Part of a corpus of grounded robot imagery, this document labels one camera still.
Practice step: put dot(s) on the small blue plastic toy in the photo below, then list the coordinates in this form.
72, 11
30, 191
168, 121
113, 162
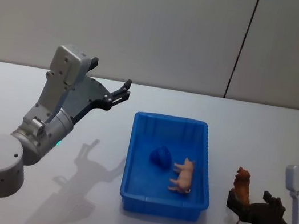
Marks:
161, 157

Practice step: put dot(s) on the brown toy rooster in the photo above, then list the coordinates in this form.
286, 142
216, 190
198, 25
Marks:
243, 186

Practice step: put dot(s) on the pink toy pig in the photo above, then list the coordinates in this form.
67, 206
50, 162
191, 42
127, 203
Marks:
185, 176

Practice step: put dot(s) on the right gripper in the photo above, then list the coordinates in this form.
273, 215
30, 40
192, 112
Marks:
267, 218

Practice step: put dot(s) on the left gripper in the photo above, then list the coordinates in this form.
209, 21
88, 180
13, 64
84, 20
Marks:
84, 97

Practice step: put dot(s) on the blue plastic bin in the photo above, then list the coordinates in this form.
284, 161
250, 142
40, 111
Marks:
136, 185

